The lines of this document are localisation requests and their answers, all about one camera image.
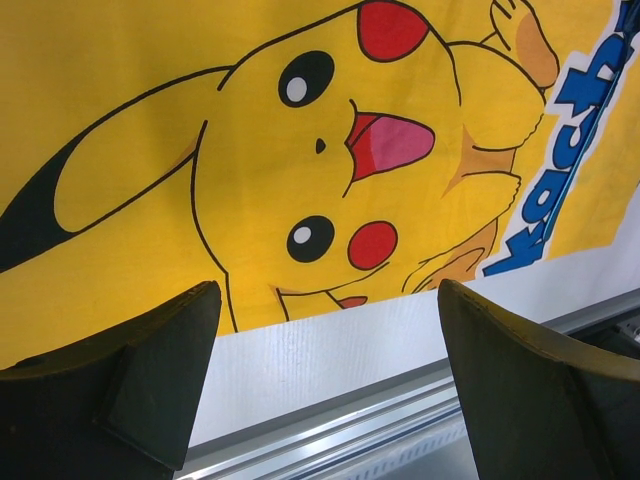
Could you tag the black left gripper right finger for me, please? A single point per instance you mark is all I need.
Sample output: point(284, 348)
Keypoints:
point(539, 404)

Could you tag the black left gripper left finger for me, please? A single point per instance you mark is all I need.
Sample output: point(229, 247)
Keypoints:
point(120, 404)

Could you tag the yellow Pikachu cloth placemat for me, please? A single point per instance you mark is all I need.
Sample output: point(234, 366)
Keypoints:
point(308, 156)

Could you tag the aluminium mounting rail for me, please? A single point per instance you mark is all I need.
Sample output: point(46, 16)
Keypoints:
point(351, 395)

